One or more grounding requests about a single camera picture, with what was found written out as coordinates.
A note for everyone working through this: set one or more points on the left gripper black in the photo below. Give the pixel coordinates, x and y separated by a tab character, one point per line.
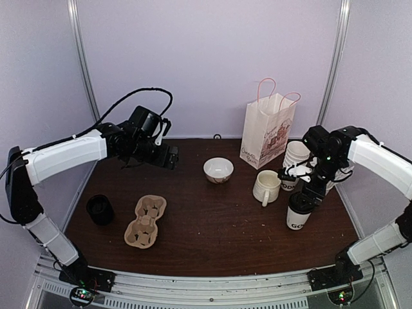
161	159

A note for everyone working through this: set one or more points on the white paper takeout bag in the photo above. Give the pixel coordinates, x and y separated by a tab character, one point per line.
267	125

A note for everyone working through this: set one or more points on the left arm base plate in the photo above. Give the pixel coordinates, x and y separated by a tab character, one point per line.
91	278

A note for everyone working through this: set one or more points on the aluminium front rail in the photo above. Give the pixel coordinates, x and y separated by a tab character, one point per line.
282	290

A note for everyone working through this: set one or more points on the right aluminium wall post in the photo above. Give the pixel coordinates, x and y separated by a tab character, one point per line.
338	49

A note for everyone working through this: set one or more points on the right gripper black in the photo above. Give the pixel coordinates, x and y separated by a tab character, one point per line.
306	189

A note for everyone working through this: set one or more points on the white ceramic bowl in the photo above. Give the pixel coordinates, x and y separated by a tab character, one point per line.
218	170

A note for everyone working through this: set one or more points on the stack of white paper cups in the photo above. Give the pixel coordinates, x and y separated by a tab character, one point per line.
296	152

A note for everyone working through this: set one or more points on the left aluminium wall post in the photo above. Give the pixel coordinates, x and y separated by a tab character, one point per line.
81	54

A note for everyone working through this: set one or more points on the cardboard two-cup carrier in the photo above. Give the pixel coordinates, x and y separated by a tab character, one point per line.
142	232

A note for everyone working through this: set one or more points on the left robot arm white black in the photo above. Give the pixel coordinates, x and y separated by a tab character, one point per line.
139	138

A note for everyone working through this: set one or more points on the bundle of white straws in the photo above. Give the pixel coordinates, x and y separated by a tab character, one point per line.
343	174

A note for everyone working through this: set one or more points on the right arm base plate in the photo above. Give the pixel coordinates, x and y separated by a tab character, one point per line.
329	277

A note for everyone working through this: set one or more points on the aluminium wall post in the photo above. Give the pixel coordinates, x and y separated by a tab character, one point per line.
81	54
338	49

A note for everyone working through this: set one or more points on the paper cup holding straws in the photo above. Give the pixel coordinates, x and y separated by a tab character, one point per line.
328	188

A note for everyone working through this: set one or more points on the cream ribbed ceramic mug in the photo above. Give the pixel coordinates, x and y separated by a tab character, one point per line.
266	188

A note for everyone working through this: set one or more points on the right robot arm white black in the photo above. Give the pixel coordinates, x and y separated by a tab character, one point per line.
335	150

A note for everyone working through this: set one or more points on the stack of black cup lids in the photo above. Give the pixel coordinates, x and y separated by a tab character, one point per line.
100	210

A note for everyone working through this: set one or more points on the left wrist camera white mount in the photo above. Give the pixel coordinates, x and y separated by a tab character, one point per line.
165	126

